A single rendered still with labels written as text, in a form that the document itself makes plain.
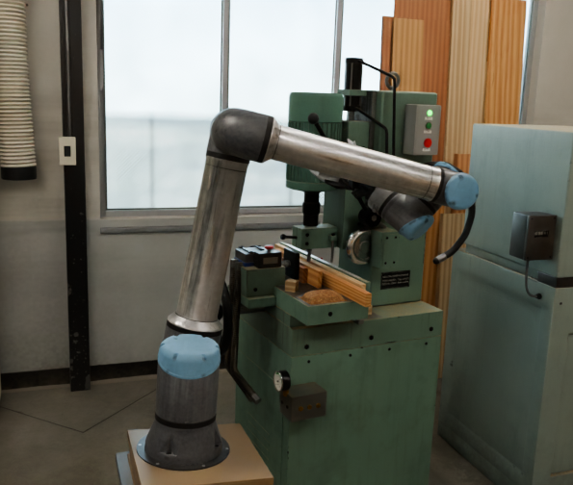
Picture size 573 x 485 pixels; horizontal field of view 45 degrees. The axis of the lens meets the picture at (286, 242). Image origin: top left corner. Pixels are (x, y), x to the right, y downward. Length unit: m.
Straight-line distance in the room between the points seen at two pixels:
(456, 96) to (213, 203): 2.40
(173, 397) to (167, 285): 2.00
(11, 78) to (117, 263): 1.01
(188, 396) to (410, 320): 0.93
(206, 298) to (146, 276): 1.82
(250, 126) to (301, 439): 1.07
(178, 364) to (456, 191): 0.79
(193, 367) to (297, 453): 0.73
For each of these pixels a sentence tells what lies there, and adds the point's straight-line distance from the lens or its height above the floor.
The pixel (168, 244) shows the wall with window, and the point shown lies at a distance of 3.59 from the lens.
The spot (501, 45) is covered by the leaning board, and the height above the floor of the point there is 1.81.
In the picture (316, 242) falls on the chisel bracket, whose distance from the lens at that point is 2.28.
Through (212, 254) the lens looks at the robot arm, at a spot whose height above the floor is 1.09.
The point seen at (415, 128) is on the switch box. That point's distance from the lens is 2.26.
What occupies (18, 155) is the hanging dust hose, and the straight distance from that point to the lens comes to 3.28.
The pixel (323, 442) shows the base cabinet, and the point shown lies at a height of 0.40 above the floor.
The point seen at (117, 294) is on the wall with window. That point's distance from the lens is 3.62.
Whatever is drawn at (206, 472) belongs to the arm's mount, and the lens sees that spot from 1.71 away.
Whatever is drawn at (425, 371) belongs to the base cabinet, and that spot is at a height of 0.59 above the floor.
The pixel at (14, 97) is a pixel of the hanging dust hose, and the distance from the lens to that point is 3.28.
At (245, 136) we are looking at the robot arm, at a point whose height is 1.40.
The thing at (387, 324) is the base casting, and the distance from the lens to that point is 2.28.
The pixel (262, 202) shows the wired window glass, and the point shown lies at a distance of 3.74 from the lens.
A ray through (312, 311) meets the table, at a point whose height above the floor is 0.88.
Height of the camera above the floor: 1.49
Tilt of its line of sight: 12 degrees down
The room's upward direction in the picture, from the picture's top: 2 degrees clockwise
